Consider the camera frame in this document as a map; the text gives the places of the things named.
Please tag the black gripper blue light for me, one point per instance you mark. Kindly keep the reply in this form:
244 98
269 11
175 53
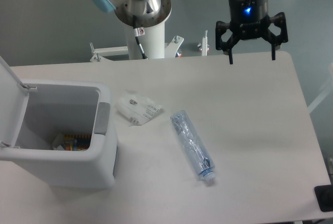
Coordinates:
247 18

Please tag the clear plastic packaging bag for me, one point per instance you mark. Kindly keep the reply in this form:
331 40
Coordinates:
138 109

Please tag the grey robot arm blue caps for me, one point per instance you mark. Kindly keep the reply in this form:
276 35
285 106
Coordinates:
276 33

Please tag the white plastic trash can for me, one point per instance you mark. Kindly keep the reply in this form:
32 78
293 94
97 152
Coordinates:
62 132

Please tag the clear crushed plastic bottle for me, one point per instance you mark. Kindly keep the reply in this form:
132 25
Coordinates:
197 154

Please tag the black device at table edge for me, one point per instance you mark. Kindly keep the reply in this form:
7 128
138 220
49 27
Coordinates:
324 197

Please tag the colourful snack wrapper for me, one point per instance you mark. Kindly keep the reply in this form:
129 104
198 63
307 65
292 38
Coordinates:
71 142

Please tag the white pedestal foot right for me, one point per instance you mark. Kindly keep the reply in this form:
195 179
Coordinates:
203 47

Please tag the white pedestal foot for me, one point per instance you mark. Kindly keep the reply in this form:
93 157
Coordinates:
99 54
173 48
203 47

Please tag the white pedestal foot middle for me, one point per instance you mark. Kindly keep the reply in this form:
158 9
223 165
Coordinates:
173 48

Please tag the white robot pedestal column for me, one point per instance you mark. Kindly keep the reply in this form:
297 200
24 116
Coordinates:
145 37

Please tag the white pedestal foot left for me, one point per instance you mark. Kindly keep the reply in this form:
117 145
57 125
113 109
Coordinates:
99 54

